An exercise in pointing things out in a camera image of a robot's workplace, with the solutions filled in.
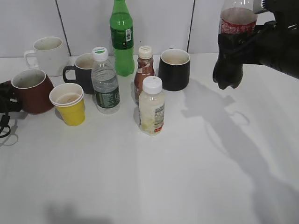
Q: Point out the red ceramic mug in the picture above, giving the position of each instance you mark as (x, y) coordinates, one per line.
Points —
(32, 88)

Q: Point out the dark grey ceramic mug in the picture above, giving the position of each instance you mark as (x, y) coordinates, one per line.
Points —
(83, 67)

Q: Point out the cloudy juice bottle white cap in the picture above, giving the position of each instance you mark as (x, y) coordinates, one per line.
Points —
(151, 106)

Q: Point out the brown coffee bottle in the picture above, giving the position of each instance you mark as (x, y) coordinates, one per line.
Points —
(144, 69)

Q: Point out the white ceramic mug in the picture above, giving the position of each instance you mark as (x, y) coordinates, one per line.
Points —
(51, 55)

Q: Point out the yellow paper cup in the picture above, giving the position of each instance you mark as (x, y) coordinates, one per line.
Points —
(68, 99)

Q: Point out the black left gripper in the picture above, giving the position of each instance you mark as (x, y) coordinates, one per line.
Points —
(8, 99)

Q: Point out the cola bottle red label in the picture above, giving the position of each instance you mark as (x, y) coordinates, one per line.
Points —
(236, 18)

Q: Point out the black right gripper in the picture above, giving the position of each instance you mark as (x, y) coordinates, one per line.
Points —
(274, 44)

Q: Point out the green soda bottle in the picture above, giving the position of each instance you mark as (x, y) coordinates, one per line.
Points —
(122, 35)

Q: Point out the black ceramic mug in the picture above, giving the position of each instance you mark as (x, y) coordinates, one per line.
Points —
(174, 69)

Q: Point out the clear water bottle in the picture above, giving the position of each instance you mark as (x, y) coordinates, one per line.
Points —
(105, 82)

